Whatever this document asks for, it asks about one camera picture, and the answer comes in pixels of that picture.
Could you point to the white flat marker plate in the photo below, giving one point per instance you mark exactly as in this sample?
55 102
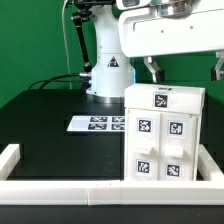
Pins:
82 123

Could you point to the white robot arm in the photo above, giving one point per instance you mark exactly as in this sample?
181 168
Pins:
113 72

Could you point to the white cabinet top block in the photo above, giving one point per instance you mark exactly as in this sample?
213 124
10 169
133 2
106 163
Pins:
179 99

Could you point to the white U-shaped fence frame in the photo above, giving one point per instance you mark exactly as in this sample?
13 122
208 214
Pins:
208 191

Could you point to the white cabinet door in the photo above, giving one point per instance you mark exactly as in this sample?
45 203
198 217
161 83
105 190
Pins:
143 145
177 147

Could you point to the white cabinet body box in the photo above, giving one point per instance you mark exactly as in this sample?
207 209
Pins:
161 113

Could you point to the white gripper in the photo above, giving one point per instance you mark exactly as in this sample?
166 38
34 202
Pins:
173 27

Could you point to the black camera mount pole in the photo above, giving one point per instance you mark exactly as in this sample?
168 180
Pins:
83 15

